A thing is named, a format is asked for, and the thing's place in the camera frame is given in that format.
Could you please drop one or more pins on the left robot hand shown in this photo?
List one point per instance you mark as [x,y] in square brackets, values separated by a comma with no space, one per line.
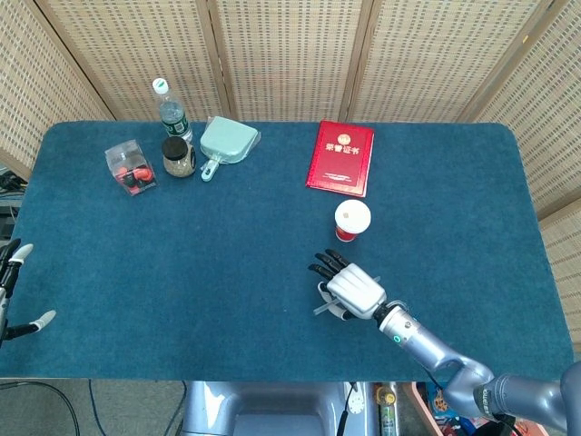
[4,290]

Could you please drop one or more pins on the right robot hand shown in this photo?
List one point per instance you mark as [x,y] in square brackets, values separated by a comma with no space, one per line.
[354,290]

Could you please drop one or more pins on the clear plastic straw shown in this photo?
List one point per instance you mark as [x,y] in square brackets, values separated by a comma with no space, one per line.
[323,309]

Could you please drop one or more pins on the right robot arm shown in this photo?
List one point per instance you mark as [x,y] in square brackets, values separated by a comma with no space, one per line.
[422,338]

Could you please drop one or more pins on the grey robot base body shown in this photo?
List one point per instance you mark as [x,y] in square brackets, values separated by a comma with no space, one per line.
[272,409]

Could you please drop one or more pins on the red paper cup white lid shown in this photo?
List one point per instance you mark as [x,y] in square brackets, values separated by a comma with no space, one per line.
[352,215]

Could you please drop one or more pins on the pink plastic crate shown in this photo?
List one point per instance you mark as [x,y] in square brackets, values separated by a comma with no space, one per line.
[417,399]

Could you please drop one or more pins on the bottle with yellow cap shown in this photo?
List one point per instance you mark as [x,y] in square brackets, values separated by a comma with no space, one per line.
[387,415]

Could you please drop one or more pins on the red certificate book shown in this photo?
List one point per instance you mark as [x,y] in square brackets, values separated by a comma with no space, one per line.
[340,159]

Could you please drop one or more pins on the blue felt table cover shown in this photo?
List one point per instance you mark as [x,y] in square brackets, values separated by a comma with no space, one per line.
[181,272]

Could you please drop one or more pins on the clear box red black caps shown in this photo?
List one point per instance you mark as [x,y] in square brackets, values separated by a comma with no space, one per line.
[131,170]

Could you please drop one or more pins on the mint green dustpan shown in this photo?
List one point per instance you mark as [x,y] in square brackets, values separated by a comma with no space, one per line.
[224,141]

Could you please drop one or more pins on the glass jar black lid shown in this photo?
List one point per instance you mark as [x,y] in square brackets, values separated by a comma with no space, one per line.
[176,159]

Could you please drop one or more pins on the clear plastic water bottle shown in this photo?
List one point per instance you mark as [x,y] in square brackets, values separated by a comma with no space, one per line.
[171,113]

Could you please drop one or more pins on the woven rattan folding screen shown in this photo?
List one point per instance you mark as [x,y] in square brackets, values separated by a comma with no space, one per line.
[290,54]

